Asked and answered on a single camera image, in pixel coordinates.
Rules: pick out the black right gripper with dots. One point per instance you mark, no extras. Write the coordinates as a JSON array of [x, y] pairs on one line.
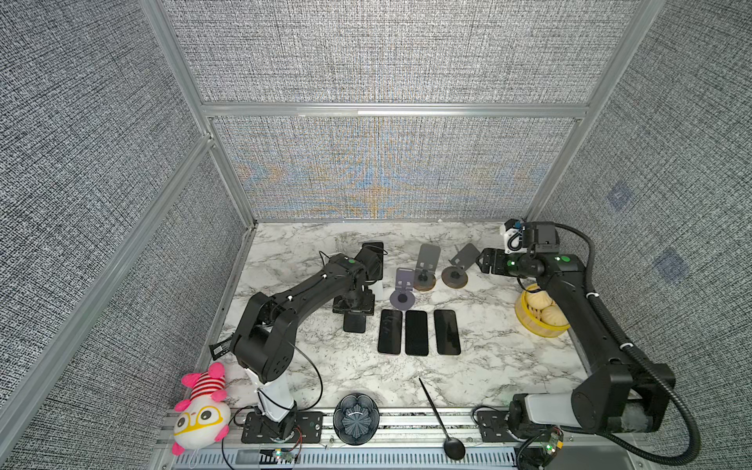
[[499, 257]]

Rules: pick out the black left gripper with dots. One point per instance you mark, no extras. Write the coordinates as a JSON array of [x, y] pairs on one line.
[[368, 306]]

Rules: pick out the black phone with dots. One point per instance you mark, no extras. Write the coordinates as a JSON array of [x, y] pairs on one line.
[[447, 332]]

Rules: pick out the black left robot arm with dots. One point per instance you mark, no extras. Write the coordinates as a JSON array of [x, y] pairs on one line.
[[264, 341]]

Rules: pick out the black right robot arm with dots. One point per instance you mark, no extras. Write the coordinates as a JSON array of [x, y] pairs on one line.
[[625, 392]]

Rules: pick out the white phone stand centre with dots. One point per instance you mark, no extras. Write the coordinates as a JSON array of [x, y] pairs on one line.
[[377, 289]]

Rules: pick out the purple round phone stand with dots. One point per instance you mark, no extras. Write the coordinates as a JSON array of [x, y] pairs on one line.
[[402, 297]]

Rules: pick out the teal phone on white stand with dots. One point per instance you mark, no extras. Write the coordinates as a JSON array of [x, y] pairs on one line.
[[375, 246]]

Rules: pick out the steamed bun upper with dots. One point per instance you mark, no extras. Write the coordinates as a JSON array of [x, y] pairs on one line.
[[539, 300]]

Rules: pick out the steamed bun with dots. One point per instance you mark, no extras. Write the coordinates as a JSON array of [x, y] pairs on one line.
[[539, 300], [554, 317]]

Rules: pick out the yellow bamboo steamer basket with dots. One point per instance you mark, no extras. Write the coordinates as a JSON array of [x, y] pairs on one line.
[[530, 318]]

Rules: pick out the steamed bun lower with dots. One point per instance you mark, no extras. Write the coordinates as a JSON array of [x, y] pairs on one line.
[[554, 317]]

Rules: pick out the dark patterned round bowl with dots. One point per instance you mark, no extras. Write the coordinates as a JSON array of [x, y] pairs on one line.
[[356, 419]]

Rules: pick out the white pink plush toy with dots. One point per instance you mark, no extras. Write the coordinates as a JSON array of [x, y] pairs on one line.
[[203, 418]]

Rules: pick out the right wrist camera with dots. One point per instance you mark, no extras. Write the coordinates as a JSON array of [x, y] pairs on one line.
[[520, 236]]

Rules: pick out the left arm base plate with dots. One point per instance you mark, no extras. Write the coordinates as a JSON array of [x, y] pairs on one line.
[[304, 426]]

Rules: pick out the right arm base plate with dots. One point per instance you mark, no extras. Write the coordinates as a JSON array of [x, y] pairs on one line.
[[496, 427]]

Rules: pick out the black long-handled spoon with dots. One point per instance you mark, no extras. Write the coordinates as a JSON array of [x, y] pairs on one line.
[[453, 448]]

